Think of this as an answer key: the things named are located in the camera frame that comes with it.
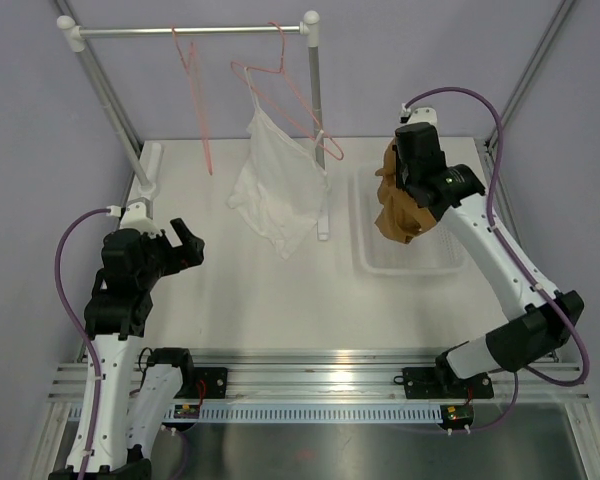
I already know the pink wire hanger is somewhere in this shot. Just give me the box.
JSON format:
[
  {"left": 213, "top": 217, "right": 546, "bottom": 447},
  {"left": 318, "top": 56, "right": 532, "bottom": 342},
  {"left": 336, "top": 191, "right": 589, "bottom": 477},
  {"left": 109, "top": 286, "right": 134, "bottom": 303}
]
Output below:
[
  {"left": 230, "top": 19, "right": 345, "bottom": 167},
  {"left": 171, "top": 27, "right": 214, "bottom": 176}
]

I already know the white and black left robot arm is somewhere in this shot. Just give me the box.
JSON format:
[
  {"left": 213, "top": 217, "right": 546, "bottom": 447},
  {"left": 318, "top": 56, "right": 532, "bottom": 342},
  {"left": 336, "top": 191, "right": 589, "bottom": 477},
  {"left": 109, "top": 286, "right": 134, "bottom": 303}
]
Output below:
[{"left": 49, "top": 218, "right": 204, "bottom": 479}]

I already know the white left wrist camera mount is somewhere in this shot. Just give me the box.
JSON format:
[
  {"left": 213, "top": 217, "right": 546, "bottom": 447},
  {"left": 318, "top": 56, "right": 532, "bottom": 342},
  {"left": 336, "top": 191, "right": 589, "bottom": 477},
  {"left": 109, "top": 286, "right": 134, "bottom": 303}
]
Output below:
[{"left": 106, "top": 198, "right": 162, "bottom": 238}]

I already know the white tank top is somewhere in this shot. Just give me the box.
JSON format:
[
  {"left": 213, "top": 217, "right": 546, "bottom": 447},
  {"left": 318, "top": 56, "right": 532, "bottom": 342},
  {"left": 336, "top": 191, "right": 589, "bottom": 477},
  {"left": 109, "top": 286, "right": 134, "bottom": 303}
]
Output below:
[{"left": 227, "top": 68, "right": 329, "bottom": 260}]

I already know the aluminium mounting rail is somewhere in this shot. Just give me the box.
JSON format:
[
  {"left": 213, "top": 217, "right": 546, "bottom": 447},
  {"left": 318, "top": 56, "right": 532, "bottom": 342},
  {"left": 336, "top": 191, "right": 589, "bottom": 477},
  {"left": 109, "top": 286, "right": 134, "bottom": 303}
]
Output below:
[{"left": 47, "top": 348, "right": 591, "bottom": 426}]

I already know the metal clothes rack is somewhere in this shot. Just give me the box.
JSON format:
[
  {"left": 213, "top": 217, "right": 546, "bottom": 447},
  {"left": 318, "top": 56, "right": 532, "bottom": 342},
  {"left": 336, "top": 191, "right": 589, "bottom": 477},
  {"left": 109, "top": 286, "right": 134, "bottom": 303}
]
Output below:
[{"left": 56, "top": 11, "right": 334, "bottom": 243}]

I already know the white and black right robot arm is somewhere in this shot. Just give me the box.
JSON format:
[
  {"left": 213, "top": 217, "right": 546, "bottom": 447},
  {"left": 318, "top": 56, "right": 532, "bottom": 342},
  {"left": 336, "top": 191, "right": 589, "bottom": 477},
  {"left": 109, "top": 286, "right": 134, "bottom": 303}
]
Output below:
[{"left": 393, "top": 122, "right": 584, "bottom": 397}]

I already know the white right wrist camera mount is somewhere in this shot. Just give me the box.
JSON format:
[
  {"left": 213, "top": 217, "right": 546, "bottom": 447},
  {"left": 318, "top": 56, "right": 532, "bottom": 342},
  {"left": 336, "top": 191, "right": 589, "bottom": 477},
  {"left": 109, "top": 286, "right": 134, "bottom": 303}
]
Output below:
[{"left": 399, "top": 103, "right": 438, "bottom": 126}]

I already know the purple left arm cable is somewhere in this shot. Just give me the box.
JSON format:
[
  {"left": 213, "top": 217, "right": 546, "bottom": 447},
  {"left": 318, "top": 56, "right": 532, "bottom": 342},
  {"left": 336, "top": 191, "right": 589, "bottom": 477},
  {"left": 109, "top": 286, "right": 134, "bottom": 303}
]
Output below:
[{"left": 53, "top": 207, "right": 112, "bottom": 480}]

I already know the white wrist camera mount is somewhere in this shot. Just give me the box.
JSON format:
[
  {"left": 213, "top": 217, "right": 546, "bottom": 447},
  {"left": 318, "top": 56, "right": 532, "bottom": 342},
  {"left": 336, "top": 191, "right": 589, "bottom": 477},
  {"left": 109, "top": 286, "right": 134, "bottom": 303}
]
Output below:
[
  {"left": 399, "top": 103, "right": 438, "bottom": 126},
  {"left": 106, "top": 198, "right": 162, "bottom": 238}
]

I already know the tan tank top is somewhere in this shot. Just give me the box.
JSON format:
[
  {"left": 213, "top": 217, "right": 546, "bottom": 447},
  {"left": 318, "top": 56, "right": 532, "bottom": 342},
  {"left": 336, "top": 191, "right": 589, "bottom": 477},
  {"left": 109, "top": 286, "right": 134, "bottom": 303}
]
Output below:
[{"left": 375, "top": 139, "right": 437, "bottom": 244}]

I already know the white plastic basket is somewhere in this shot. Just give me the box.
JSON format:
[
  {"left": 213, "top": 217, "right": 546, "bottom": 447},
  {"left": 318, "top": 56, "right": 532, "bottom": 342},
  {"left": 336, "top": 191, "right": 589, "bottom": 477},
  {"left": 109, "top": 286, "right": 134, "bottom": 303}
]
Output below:
[{"left": 350, "top": 164, "right": 468, "bottom": 277}]

